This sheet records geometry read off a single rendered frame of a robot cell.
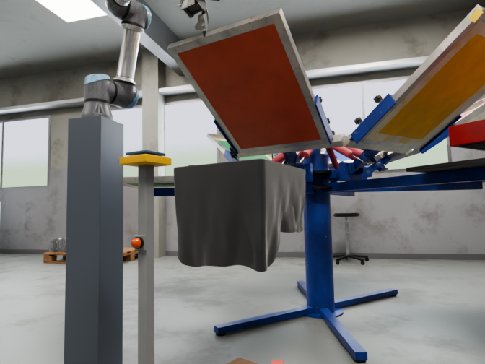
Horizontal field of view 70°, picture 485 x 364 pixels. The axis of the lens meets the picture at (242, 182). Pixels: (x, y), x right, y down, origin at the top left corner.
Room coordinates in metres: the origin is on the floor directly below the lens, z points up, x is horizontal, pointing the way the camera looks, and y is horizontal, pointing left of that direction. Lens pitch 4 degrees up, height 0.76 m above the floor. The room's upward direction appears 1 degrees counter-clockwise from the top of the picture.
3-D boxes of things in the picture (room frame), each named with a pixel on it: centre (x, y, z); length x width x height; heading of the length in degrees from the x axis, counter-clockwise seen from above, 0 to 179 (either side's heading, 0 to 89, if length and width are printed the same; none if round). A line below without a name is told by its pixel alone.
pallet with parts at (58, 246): (5.60, 2.34, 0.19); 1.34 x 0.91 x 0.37; 76
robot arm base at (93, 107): (1.66, 0.70, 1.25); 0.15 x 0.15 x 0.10
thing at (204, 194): (1.42, 0.11, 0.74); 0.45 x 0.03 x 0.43; 61
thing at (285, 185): (1.53, -0.19, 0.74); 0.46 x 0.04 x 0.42; 151
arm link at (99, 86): (1.67, 0.70, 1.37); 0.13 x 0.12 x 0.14; 142
